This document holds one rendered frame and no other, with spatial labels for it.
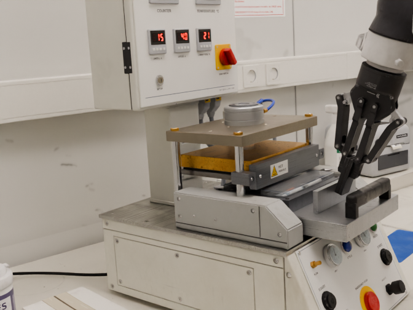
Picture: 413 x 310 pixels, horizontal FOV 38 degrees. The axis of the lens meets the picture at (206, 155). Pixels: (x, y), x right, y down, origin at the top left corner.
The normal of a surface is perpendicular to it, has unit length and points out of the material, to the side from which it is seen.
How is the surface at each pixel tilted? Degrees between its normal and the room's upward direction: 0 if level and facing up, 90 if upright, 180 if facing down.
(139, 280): 90
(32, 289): 0
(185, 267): 90
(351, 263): 65
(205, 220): 90
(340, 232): 90
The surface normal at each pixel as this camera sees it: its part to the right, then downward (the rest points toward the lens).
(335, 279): 0.68, -0.35
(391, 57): -0.29, 0.35
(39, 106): 0.63, 0.11
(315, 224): -0.63, 0.18
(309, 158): 0.78, 0.07
